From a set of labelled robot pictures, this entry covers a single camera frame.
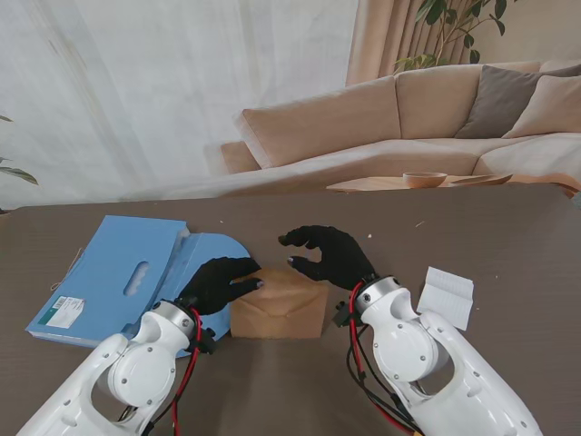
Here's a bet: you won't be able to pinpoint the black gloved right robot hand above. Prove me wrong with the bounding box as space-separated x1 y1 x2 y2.
277 225 380 292

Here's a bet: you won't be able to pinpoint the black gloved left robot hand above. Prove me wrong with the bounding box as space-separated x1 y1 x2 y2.
174 256 265 319

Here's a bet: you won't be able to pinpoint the brown paper envelope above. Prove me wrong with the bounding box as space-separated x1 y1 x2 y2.
230 266 330 340

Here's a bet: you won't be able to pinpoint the blue file folder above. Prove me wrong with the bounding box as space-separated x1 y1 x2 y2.
25 214 251 360

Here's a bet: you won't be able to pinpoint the white lined letter paper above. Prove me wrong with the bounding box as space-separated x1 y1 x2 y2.
416 266 476 332

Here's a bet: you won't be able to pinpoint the wooden coffee table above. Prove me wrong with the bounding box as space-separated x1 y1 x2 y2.
326 174 514 193

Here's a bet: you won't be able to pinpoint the wooden bowl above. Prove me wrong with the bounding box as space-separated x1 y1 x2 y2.
402 171 449 189

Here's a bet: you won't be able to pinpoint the beige sofa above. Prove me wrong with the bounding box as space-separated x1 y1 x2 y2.
203 58 581 196

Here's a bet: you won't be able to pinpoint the flat wooden tray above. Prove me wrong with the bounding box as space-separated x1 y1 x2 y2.
447 173 514 187

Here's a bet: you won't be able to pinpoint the white sheer curtain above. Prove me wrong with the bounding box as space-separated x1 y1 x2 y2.
0 0 359 210

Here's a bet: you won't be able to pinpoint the dark green plant leaves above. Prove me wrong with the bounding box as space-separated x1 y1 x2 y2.
0 115 40 187

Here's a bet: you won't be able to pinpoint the grey-brown sofa cushion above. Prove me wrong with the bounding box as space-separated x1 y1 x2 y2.
453 64 544 140

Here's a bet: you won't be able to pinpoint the beige pleated curtain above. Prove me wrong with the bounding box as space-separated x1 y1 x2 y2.
345 0 478 87

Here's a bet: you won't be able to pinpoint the beige sofa cushion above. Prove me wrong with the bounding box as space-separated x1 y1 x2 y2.
501 74 581 140

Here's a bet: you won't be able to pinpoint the tall green leafy plant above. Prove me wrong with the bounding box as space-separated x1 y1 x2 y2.
392 0 521 76

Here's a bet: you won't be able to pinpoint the red left arm cable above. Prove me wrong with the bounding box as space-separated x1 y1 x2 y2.
170 306 203 436

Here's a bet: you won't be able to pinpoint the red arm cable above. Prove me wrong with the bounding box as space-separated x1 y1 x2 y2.
347 281 419 432
170 306 203 436

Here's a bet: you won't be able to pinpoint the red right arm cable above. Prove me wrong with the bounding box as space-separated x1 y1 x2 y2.
347 281 419 432

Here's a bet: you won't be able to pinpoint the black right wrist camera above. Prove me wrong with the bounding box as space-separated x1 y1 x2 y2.
334 300 355 329

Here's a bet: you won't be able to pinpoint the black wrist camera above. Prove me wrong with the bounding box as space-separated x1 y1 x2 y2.
197 326 222 355
334 300 355 329

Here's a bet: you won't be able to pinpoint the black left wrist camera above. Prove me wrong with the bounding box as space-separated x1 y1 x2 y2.
197 326 222 355

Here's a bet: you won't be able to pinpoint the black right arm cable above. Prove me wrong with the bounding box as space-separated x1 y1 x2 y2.
345 326 421 432

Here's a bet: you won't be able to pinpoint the thin tan string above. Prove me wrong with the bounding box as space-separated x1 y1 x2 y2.
49 247 84 291

